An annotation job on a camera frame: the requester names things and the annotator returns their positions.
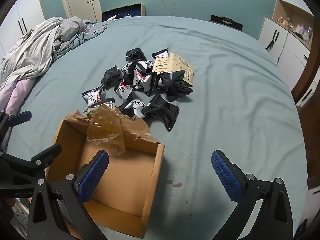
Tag dark blue framed panel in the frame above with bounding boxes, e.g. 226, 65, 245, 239
102, 3, 146, 22

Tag white wardrobe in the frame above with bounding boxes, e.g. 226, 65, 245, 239
0, 0, 47, 60

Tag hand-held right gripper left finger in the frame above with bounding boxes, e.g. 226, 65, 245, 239
27, 149, 109, 240

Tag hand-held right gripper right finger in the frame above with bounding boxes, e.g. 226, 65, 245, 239
211, 149, 293, 240

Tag brown cardboard box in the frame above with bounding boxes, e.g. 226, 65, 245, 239
45, 109, 165, 239

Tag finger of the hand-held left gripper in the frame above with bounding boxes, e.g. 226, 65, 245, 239
0, 110, 32, 153
29, 144, 62, 172

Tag black gift bag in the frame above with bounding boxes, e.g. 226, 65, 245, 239
210, 15, 243, 31

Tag black hanging strap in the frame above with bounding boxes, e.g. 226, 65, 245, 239
266, 29, 280, 52

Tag beige paper snack bag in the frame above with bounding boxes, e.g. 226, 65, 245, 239
152, 52, 195, 87

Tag white printed paper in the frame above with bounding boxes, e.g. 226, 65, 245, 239
10, 200, 31, 230

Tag assorted small shelf bottles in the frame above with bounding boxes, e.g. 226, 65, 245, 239
277, 17, 313, 42

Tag white room door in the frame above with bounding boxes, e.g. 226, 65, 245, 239
58, 0, 102, 22

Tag grey crumpled blanket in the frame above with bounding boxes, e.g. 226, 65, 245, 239
0, 17, 108, 93

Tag crumpled clear plastic tape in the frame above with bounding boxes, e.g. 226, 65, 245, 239
86, 104, 127, 155

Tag pile of snack packets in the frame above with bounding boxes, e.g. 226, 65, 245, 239
81, 48, 194, 132

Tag brown wooden frame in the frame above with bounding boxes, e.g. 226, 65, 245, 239
291, 41, 320, 103

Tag white cabinet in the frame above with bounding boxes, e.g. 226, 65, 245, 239
257, 15, 314, 105

